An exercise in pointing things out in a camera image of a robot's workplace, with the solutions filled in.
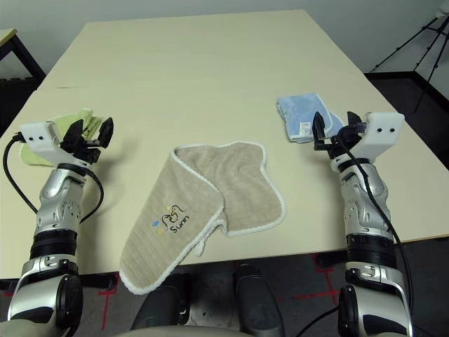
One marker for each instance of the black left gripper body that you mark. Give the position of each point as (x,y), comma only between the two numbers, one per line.
(82,149)

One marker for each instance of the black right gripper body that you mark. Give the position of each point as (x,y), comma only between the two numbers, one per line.
(342,144)

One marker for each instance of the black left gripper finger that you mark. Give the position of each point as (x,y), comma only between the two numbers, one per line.
(75,131)
(106,130)

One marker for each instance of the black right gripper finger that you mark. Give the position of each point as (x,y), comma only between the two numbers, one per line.
(353,121)
(319,127)

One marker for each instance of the beige towel with white trim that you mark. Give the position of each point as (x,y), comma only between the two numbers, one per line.
(196,182)

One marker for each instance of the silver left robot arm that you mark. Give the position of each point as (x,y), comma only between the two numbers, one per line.
(56,196)

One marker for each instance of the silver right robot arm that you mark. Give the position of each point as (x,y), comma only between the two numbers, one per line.
(365,196)

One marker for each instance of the folded light green towel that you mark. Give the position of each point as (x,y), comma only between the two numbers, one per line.
(84,117)

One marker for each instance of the folded light blue towel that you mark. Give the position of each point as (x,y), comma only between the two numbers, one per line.
(298,109)

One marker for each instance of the black framed side table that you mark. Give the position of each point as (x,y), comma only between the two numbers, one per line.
(29,56)

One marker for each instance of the black tripod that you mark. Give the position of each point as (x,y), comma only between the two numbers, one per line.
(436,24)

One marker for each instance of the grey robot left leg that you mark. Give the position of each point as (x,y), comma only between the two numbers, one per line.
(158,305)

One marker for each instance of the grey robot leg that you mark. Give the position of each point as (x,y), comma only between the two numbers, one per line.
(256,302)
(158,305)

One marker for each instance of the grey robot right leg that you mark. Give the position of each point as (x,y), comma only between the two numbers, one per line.
(256,302)

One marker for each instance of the beige robot torso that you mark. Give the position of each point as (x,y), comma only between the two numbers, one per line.
(189,332)

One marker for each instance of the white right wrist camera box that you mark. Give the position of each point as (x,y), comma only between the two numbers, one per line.
(382,133)

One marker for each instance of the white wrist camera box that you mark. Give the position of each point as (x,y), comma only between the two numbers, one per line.
(38,140)
(382,133)

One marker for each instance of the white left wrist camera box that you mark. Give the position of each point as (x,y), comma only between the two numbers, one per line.
(38,140)

